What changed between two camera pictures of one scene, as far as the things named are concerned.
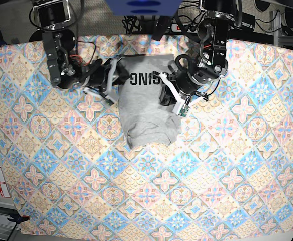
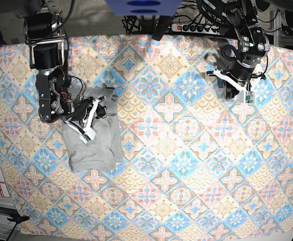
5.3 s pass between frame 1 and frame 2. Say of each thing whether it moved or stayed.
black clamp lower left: stayed
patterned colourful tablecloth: stayed
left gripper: moved
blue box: stayed
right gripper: moved
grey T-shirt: moved
